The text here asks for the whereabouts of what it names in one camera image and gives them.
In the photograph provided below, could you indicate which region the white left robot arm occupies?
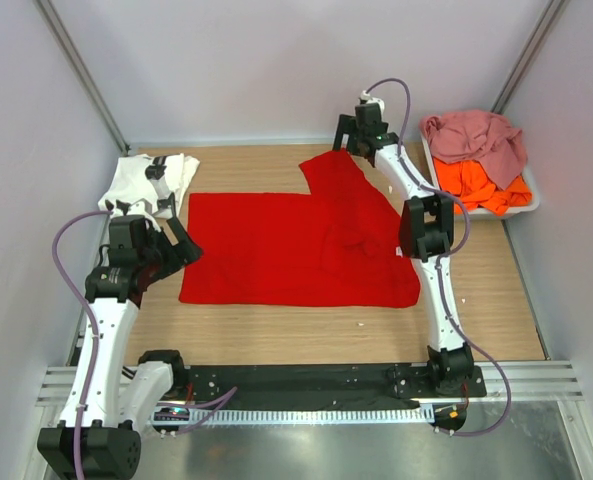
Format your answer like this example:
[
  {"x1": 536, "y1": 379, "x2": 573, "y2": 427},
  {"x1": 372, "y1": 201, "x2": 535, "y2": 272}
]
[{"x1": 37, "y1": 214, "x2": 202, "y2": 479}]

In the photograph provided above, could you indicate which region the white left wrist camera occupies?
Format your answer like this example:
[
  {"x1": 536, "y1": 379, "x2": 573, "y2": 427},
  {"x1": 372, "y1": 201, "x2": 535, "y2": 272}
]
[{"x1": 127, "y1": 199, "x2": 156, "y2": 222}]

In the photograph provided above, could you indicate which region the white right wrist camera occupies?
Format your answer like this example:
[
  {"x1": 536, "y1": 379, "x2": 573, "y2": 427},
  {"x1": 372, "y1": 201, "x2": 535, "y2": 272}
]
[{"x1": 359, "y1": 90, "x2": 385, "y2": 113}]

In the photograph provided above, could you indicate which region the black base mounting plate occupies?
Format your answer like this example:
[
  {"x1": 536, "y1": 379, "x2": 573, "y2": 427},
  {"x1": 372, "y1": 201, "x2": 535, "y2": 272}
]
[{"x1": 165, "y1": 363, "x2": 487, "y2": 411}]

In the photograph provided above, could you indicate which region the folded white printed t shirt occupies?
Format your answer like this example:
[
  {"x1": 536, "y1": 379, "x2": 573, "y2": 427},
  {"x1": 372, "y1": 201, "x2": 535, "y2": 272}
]
[{"x1": 98, "y1": 153, "x2": 200, "y2": 220}]

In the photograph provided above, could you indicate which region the slotted grey cable duct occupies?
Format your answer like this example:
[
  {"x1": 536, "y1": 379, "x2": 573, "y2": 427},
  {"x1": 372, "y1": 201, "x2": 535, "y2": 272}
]
[{"x1": 151, "y1": 405, "x2": 435, "y2": 427}]

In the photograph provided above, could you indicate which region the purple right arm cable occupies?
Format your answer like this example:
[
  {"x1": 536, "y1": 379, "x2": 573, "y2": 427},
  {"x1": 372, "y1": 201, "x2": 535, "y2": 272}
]
[{"x1": 363, "y1": 77, "x2": 513, "y2": 439}]

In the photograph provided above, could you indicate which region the pink t shirt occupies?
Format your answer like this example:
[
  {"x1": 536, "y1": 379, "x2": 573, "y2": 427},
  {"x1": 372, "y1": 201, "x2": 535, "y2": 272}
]
[{"x1": 419, "y1": 110, "x2": 528, "y2": 189}]

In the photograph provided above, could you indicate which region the aluminium right frame post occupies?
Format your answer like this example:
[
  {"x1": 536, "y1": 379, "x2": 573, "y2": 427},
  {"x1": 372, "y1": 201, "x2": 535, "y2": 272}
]
[{"x1": 492, "y1": 0, "x2": 570, "y2": 114}]

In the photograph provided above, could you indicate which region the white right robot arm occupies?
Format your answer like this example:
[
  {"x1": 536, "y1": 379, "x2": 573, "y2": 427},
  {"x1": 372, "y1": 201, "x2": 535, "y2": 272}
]
[{"x1": 333, "y1": 99, "x2": 474, "y2": 397}]

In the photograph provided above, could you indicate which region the red t shirt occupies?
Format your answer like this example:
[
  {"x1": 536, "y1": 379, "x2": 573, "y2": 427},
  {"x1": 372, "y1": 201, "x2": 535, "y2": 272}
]
[{"x1": 179, "y1": 150, "x2": 420, "y2": 308}]

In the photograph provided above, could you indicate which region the orange t shirt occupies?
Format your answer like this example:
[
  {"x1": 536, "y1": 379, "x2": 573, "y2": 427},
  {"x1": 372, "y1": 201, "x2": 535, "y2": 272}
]
[{"x1": 433, "y1": 157, "x2": 533, "y2": 216}]

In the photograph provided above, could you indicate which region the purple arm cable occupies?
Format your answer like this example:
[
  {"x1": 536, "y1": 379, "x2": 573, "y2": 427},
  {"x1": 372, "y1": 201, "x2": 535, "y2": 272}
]
[
  {"x1": 50, "y1": 209, "x2": 240, "y2": 479},
  {"x1": 363, "y1": 77, "x2": 513, "y2": 439}
]

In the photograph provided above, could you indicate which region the aluminium frame post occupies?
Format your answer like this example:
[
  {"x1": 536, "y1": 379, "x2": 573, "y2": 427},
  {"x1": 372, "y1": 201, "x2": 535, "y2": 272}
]
[
  {"x1": 492, "y1": 0, "x2": 570, "y2": 114},
  {"x1": 34, "y1": 0, "x2": 130, "y2": 154}
]

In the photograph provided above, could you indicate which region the white plastic tray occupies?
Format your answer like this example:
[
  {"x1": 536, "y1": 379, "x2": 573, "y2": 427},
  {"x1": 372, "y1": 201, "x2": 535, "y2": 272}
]
[{"x1": 421, "y1": 136, "x2": 540, "y2": 220}]

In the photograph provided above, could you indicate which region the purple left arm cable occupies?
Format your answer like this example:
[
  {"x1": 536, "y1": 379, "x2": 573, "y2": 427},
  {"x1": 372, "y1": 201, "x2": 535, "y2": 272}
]
[{"x1": 50, "y1": 209, "x2": 240, "y2": 479}]

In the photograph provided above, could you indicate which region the aluminium left frame post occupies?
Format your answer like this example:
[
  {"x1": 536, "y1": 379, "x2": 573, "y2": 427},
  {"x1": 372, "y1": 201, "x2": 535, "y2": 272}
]
[{"x1": 34, "y1": 0, "x2": 130, "y2": 154}]

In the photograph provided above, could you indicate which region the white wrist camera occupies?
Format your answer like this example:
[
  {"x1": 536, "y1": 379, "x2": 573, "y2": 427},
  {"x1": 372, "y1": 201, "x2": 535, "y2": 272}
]
[
  {"x1": 127, "y1": 199, "x2": 156, "y2": 222},
  {"x1": 359, "y1": 90, "x2": 385, "y2": 113}
]

